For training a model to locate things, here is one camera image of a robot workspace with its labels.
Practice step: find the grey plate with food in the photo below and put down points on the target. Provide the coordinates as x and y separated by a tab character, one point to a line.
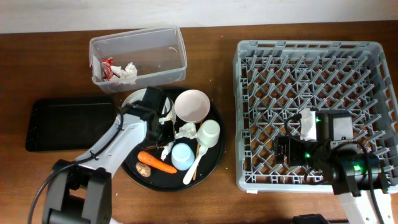
133	98

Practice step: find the white tissue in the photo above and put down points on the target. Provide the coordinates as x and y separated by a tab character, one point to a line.
168	147

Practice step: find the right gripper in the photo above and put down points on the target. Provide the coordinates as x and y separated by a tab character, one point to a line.
279	149

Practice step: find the round black tray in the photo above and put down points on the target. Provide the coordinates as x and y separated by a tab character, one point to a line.
165	182

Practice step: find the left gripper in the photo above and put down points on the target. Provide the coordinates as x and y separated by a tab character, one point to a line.
168	126

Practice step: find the pink bowl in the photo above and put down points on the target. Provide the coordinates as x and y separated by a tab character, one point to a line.
192	106

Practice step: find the light blue cup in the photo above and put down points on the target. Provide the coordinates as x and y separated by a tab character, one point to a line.
182	156

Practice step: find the wooden chopstick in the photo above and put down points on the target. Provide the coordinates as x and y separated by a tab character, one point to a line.
197	153

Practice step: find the white paper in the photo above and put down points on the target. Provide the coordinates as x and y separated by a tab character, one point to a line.
126	76

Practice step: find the white napkin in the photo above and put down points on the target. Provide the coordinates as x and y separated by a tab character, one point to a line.
188	130

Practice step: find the brown mushroom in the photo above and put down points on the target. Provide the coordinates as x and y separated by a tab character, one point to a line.
143	169

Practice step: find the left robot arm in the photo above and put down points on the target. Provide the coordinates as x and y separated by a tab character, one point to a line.
80	191

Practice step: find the grey dishwasher rack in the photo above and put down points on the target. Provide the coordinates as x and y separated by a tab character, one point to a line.
274	79

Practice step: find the white plastic fork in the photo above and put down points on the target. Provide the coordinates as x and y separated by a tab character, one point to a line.
189	175

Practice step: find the white cup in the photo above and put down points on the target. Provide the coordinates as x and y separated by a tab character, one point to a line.
208	133

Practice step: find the black rectangular tray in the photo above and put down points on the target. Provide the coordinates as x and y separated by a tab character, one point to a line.
61	124

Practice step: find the clear plastic bin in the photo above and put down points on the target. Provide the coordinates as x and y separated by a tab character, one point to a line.
158	54

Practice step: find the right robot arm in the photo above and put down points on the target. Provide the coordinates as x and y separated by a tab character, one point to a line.
355	175

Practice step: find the red candy wrapper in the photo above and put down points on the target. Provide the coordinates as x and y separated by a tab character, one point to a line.
106	65

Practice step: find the orange carrot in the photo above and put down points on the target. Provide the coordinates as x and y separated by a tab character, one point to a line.
150	160

